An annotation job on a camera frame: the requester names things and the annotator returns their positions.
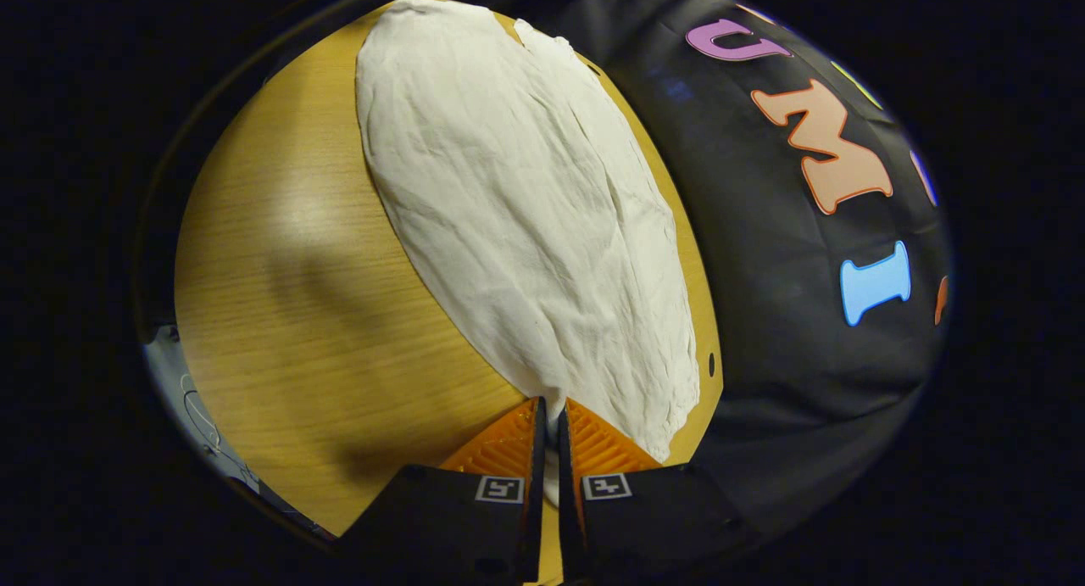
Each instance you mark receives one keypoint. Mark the black backdrop cloth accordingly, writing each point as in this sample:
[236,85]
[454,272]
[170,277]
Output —
[763,272]

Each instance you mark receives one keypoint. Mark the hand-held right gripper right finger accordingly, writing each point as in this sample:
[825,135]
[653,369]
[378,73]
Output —
[565,459]

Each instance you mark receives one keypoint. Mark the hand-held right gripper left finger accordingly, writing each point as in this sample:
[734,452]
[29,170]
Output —
[537,450]

